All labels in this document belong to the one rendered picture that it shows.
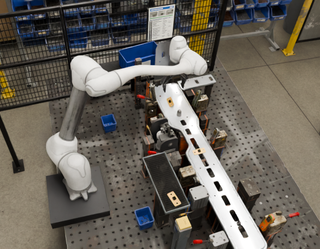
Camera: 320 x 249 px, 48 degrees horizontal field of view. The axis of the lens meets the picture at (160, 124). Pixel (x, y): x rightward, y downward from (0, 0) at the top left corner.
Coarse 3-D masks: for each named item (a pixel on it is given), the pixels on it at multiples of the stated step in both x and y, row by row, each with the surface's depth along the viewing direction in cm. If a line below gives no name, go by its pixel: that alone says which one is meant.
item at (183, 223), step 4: (184, 216) 185; (176, 220) 184; (180, 220) 184; (184, 220) 184; (188, 220) 184; (180, 224) 182; (184, 224) 182; (188, 224) 182; (180, 228) 181; (184, 228) 181
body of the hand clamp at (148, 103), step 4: (148, 100) 255; (148, 104) 253; (152, 104) 253; (156, 104) 253; (148, 108) 253; (152, 108) 255; (156, 108) 257; (148, 112) 256; (152, 112) 258; (148, 116) 259; (152, 116) 261; (148, 120) 263; (148, 124) 267; (144, 132) 280; (148, 132) 273
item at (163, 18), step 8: (152, 8) 263; (160, 8) 266; (168, 8) 268; (152, 16) 268; (160, 16) 271; (168, 16) 274; (152, 24) 274; (160, 24) 276; (168, 24) 279; (152, 32) 279; (160, 32) 282; (168, 32) 284; (152, 40) 284
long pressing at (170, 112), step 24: (168, 96) 266; (168, 120) 250; (192, 120) 252; (192, 144) 237; (216, 168) 226; (216, 192) 214; (216, 216) 205; (240, 216) 205; (240, 240) 195; (264, 240) 196
